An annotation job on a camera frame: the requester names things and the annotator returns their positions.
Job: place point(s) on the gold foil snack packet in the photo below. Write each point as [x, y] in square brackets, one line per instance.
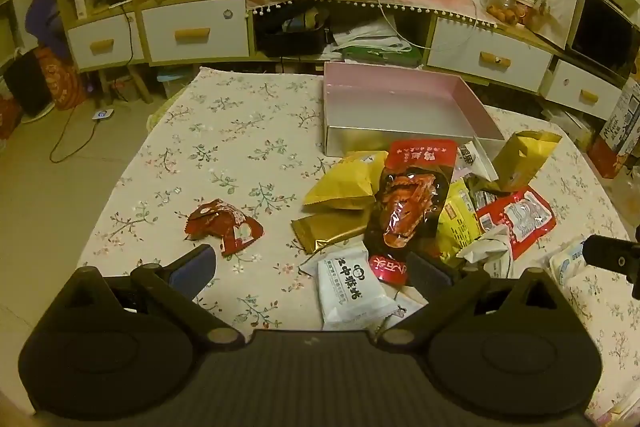
[525, 157]

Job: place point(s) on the white pale blue snack packet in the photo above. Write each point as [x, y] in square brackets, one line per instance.
[565, 262]

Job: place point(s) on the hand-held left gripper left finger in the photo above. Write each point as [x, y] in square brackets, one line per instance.
[192, 269]

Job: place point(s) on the green bag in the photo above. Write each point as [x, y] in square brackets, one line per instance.
[385, 54]

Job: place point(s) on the gold stick snack packet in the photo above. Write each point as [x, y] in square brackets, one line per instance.
[325, 229]

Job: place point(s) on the black bag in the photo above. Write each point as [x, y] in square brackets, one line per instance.
[292, 42]

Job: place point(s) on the small white cabinet drawer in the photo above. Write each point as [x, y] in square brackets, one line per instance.
[102, 44]

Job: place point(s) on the mustard yellow snack packet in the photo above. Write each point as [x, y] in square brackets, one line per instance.
[345, 184]

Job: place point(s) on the white floor device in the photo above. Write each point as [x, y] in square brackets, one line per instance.
[103, 115]

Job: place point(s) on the floral tablecloth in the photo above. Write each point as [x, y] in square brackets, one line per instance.
[250, 132]

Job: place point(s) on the pink cardboard box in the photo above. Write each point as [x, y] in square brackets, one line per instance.
[400, 107]

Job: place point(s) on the wooden tv cabinet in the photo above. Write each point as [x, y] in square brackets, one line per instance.
[135, 32]

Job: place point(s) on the white printed packet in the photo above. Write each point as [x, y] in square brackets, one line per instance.
[477, 164]

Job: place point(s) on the small shiny red snack packet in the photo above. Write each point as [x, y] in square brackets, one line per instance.
[220, 222]

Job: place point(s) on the white drawer with round sticker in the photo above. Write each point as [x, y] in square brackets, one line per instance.
[195, 32]

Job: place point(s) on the white black-print snack packet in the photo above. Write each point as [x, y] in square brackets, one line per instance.
[350, 292]

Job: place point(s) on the wide white cabinet drawer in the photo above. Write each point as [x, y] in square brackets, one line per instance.
[487, 57]

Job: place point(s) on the red patterned bag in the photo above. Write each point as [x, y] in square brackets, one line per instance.
[62, 79]

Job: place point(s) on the stack of papers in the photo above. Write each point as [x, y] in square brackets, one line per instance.
[365, 34]

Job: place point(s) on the black microwave oven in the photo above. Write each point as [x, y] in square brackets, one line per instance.
[605, 32]

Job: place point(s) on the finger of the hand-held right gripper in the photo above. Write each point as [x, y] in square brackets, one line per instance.
[612, 254]

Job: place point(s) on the printed carton box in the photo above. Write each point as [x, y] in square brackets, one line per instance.
[620, 132]

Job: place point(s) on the white striped snack packet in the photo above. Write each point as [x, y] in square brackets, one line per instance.
[487, 252]

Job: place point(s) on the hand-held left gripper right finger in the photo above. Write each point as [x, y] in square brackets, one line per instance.
[427, 274]

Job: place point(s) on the red and white snack packet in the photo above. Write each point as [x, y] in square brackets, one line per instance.
[520, 217]

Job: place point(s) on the small white drawer with knob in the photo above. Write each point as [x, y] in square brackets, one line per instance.
[582, 89]

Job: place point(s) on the glass jar of kumquats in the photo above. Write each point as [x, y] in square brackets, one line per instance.
[502, 9]

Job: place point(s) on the large red clear snack packet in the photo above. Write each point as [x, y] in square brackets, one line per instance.
[405, 207]

